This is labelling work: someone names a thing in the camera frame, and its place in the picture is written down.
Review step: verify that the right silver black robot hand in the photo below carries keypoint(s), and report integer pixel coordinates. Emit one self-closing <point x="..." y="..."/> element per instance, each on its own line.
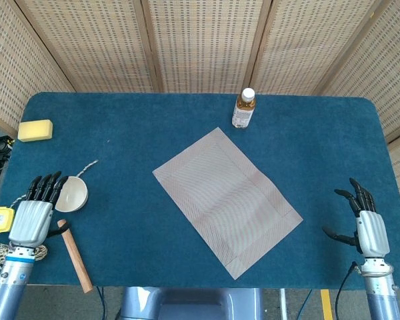
<point x="371" y="233"/>

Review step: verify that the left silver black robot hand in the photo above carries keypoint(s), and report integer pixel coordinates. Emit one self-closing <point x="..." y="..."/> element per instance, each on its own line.
<point x="30" y="223"/>

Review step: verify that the white ceramic bowl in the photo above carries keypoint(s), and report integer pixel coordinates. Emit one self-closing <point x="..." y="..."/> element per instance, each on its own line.
<point x="73" y="196"/>

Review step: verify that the beige woven placemat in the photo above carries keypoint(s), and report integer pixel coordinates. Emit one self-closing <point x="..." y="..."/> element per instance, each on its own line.
<point x="226" y="200"/>

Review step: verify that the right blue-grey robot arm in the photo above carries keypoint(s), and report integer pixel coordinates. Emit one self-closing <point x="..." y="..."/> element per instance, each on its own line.
<point x="383" y="296"/>

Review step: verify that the wooden dowel stick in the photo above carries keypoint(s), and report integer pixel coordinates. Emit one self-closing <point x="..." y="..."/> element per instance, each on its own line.
<point x="75" y="256"/>

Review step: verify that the yellow sponge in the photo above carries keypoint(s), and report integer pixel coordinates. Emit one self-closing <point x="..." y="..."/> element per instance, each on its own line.
<point x="35" y="130"/>

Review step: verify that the blue carpet table cover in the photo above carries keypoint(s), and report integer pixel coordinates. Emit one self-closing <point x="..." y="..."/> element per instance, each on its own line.
<point x="320" y="150"/>

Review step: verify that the metal table leg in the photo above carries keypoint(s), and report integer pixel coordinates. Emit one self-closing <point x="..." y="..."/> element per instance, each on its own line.
<point x="283" y="305"/>

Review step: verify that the tea bottle with white cap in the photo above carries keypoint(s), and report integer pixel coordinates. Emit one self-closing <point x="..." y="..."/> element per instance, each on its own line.
<point x="243" y="113"/>

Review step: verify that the blue-grey robot torso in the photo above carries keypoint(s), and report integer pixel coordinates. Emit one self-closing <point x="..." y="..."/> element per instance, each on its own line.
<point x="186" y="306"/>

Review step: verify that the bamboo folding screen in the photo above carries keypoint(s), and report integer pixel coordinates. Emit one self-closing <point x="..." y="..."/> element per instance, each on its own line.
<point x="203" y="40"/>

